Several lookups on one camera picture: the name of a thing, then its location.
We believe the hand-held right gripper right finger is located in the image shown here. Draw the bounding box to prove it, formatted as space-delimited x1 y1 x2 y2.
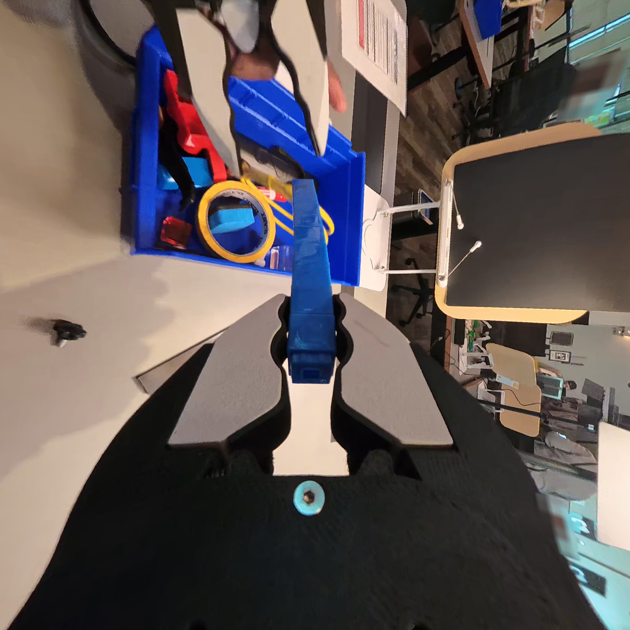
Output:
333 293 454 451

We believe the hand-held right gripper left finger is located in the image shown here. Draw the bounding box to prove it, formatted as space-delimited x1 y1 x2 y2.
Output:
167 294 292 456

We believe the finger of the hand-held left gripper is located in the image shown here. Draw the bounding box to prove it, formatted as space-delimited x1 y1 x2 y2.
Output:
271 0 330 157
148 0 244 179

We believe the blue segmented plastic bar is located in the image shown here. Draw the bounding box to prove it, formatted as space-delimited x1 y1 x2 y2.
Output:
287 178 338 385

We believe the blue plastic bin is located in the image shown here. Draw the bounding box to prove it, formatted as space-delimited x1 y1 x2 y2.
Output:
472 0 504 40
120 25 366 287

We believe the person's left hand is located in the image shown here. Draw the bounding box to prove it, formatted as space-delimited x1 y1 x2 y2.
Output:
230 49 349 114

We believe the red plastic block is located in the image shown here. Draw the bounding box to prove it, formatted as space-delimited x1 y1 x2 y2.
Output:
162 69 228 183

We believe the printed paper sheet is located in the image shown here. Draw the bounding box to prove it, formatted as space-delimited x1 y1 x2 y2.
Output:
341 0 408 117

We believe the black office chair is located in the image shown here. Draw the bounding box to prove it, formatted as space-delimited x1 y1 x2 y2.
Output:
393 256 444 328

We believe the light blue foam block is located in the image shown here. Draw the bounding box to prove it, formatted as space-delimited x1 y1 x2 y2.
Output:
157 157 213 192
209 206 257 234

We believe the beige wooden board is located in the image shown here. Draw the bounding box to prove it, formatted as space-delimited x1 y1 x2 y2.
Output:
485 343 537 389
499 381 542 437

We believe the yellow tape roll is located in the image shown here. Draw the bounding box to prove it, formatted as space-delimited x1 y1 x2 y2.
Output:
198 180 276 263

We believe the white stand plate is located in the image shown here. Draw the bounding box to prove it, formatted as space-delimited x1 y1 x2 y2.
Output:
361 184 393 292

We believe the red transparent cube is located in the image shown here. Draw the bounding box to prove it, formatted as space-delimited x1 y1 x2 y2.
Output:
160 216 194 248

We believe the black knob screw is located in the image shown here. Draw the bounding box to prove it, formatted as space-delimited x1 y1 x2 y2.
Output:
49 319 88 348

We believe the black strap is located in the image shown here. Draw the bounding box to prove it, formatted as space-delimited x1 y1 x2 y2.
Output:
165 113 198 212

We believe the clear acrylic bracket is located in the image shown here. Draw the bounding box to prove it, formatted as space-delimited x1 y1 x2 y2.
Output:
437 178 454 288

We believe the yellow network cable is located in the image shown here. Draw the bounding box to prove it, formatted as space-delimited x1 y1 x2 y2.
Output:
241 177 335 247

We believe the black board with wooden frame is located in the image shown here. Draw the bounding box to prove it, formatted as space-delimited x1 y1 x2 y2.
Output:
434 123 630 324

